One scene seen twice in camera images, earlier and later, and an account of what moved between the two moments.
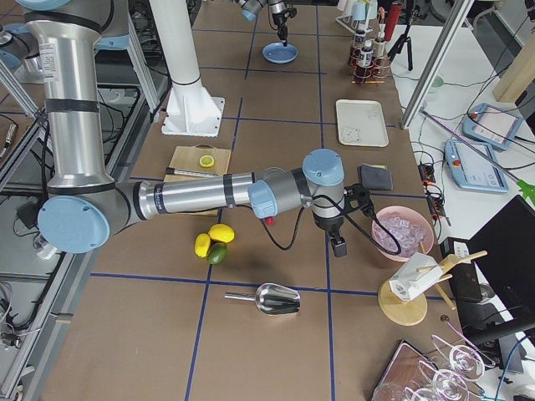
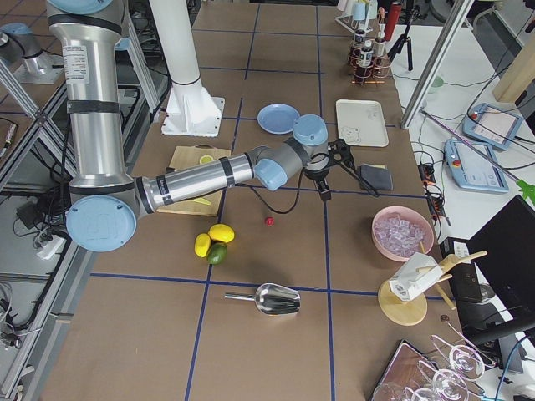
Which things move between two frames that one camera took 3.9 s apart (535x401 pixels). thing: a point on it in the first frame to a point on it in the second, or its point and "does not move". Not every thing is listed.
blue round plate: [276, 53] to [277, 118]
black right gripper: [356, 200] to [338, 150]
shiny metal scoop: [271, 298] does not move
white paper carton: [419, 271] does not move
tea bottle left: [366, 54] does not move
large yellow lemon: [221, 231] does not move
